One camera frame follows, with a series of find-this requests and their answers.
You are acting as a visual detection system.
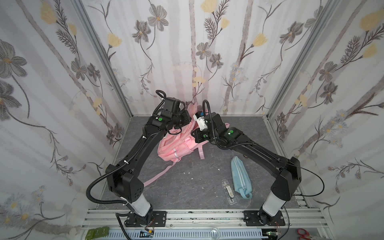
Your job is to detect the pink school backpack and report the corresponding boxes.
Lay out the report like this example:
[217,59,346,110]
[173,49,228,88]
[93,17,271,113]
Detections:
[143,102,231,188]

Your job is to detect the light blue pencil case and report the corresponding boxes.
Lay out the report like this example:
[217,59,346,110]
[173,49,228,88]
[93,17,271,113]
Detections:
[231,156,253,199]

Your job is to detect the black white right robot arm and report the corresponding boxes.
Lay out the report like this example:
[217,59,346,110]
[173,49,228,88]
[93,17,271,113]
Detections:
[192,100,312,226]

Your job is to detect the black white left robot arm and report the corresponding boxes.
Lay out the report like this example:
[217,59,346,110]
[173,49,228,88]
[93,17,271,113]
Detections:
[86,90,191,226]

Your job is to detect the clear plastic stapler box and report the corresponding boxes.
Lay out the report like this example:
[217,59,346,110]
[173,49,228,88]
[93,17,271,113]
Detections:
[221,180,237,206]

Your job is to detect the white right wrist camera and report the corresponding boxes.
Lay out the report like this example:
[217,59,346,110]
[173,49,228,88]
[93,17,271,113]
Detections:
[193,111,208,131]

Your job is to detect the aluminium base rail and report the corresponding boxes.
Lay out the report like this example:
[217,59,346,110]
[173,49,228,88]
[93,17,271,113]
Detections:
[79,208,331,240]

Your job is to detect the red handled scissors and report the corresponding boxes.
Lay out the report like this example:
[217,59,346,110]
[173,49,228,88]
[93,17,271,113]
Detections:
[296,228,312,240]

